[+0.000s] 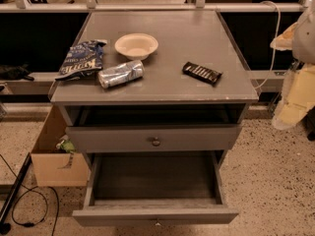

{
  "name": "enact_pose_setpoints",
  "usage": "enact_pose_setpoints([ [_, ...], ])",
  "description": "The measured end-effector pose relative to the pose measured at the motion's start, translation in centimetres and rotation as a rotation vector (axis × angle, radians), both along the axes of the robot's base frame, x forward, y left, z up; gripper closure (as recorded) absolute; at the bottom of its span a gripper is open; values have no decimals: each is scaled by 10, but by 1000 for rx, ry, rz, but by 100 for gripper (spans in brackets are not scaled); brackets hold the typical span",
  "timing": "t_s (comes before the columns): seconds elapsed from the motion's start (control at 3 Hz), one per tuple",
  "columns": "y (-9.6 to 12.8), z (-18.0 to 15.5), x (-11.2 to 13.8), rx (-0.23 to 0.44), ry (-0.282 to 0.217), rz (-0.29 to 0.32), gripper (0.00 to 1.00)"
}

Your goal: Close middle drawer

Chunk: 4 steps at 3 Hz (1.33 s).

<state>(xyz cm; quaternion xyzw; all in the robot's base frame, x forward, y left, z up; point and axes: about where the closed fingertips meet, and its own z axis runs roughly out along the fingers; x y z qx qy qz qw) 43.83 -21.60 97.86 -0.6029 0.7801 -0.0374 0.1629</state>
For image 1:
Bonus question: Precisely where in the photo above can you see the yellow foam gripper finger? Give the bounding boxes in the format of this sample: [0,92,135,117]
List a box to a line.
[272,64,315,130]

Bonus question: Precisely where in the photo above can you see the dark chocolate bar wrapper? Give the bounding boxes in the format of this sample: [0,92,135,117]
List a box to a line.
[182,62,221,86]

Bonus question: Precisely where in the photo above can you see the black floor bar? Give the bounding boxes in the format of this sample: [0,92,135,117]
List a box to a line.
[0,153,32,236]

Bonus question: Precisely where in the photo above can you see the black object on ledge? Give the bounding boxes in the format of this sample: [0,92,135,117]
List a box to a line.
[0,64,34,81]

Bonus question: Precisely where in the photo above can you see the grey drawer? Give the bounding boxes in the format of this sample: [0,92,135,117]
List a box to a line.
[73,151,238,226]
[66,114,241,153]

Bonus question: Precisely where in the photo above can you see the black floor cable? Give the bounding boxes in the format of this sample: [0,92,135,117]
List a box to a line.
[0,153,61,236]

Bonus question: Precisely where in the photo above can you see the grey top drawer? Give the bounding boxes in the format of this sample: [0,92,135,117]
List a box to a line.
[66,114,241,153]

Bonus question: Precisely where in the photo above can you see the cardboard box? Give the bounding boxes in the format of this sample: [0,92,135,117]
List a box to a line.
[31,107,90,187]

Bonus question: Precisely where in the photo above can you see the grey drawer cabinet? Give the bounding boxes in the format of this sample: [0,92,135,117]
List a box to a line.
[48,9,260,169]

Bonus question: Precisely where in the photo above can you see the white hanging cable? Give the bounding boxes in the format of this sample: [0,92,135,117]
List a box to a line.
[253,0,283,90]

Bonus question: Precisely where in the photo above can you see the crushed silver can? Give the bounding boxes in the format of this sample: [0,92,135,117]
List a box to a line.
[97,60,145,89]

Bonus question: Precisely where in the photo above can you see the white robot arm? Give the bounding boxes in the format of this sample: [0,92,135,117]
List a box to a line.
[270,6,315,130]

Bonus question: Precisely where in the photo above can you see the blue chip bag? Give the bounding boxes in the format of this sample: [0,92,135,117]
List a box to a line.
[55,39,107,81]

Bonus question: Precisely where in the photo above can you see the white paper bowl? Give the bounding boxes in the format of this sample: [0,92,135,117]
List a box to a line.
[114,33,158,60]

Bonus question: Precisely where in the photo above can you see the green item in box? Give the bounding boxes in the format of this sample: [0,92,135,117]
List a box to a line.
[56,135,76,153]

